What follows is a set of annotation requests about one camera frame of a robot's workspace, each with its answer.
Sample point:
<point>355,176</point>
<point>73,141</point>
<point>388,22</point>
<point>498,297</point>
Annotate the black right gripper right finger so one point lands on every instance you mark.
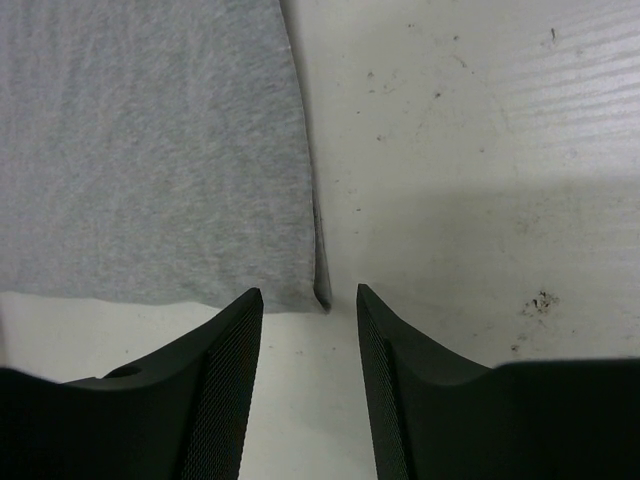
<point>435,414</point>

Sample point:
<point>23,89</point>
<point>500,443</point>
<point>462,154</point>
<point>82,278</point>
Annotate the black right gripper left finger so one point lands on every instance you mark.
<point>180,412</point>

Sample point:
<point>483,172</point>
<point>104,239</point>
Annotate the grey tank top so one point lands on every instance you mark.
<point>155,152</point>

